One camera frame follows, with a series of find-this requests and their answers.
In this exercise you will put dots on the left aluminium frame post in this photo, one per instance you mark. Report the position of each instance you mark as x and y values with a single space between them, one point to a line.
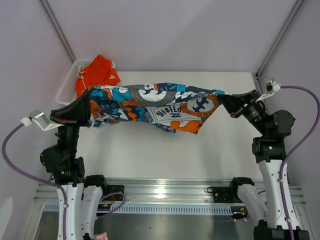
57 29

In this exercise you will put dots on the pink cloth piece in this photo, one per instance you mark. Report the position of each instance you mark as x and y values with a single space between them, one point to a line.
101 236

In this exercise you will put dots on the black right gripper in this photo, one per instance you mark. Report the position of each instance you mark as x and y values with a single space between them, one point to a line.
235 103

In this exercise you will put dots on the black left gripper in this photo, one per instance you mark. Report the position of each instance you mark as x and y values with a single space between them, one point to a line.
78 111

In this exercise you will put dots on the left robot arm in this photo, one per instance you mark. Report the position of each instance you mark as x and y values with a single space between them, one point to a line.
78 195

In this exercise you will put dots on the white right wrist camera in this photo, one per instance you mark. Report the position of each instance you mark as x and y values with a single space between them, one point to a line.
268 87

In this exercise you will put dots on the white plastic basket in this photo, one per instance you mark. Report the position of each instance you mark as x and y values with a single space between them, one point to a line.
66 94

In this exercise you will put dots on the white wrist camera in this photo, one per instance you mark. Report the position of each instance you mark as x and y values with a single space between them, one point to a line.
268 87
39 119

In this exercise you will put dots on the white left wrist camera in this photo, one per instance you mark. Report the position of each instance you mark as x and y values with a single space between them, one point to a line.
39 119

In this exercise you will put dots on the white slotted cable duct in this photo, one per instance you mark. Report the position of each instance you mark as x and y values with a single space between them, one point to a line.
171 209

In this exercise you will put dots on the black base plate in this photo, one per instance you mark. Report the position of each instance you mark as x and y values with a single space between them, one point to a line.
222 194
112 193

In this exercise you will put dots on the patterned blue orange shorts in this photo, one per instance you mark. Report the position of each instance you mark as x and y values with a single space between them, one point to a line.
170 107

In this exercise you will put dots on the right aluminium frame post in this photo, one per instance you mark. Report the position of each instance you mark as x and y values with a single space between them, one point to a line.
280 37

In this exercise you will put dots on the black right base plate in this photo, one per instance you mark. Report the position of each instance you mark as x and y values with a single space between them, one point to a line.
222 194

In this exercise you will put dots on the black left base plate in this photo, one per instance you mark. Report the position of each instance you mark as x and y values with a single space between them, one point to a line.
112 193

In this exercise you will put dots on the aluminium frame post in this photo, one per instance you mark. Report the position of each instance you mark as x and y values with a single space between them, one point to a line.
57 29
280 37

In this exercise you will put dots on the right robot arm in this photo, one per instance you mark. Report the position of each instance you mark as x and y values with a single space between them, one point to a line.
275 218

